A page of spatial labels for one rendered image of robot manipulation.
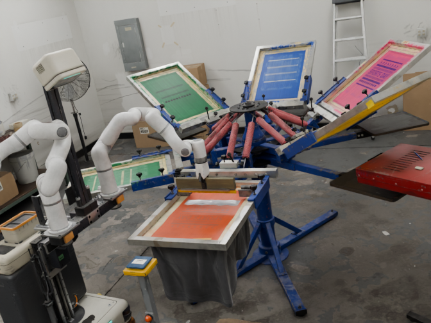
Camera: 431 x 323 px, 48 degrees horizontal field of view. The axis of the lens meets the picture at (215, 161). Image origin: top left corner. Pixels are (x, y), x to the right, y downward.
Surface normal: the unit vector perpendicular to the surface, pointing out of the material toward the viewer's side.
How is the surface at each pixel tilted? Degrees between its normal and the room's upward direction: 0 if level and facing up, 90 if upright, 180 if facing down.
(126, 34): 90
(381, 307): 0
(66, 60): 64
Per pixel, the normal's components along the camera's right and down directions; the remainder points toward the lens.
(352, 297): -0.17, -0.93
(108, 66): -0.36, 0.38
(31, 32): 0.92, -0.02
